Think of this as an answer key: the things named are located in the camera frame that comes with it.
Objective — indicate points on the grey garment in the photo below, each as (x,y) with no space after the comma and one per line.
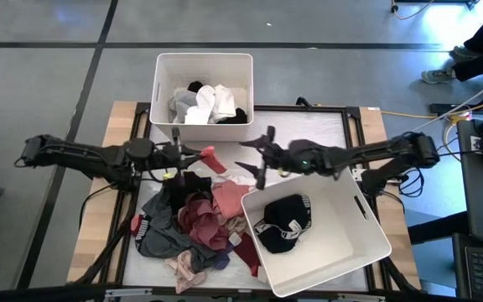
(180,105)

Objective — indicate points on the black stand base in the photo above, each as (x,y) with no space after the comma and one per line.
(434,2)

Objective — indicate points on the blue purple sock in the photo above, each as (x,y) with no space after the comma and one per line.
(221,260)

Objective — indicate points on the beige garment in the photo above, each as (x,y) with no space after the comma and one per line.
(236,224)

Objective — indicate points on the light pink garment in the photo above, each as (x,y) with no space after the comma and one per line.
(185,272)

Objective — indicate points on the dark red sock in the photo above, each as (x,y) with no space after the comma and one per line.
(247,251)

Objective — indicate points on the silver metal bracket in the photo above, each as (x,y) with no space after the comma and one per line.
(128,293)

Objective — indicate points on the black table frame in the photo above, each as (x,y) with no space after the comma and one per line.
(329,109)

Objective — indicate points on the wooden side board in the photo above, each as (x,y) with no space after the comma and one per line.
(115,126)
(373,126)

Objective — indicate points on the black stand leg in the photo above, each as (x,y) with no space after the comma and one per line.
(398,274)
(107,251)

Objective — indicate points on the small black garment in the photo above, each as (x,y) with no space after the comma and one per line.
(195,86)

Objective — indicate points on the black floor bar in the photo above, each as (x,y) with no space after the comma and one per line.
(447,108)

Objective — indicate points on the person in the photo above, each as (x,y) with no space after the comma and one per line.
(480,63)

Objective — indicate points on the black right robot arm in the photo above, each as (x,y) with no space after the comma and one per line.
(375,153)

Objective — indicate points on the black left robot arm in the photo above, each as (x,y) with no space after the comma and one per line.
(78,153)

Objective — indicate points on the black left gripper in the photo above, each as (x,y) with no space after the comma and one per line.
(166,155)

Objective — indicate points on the black desk leg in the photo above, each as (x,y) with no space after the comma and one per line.
(438,228)

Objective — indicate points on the white perforated plastic basket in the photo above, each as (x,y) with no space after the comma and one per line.
(342,251)
(199,132)

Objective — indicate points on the salmon pink garment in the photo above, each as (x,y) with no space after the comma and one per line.
(231,197)

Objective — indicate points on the white paper tag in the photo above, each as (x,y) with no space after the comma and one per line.
(235,239)

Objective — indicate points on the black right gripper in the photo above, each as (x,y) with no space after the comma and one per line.
(292,157)

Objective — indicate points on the black underwear white Puma waistband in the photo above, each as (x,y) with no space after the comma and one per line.
(283,222)

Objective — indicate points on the pile of mixed clothes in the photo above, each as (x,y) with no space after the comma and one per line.
(162,239)

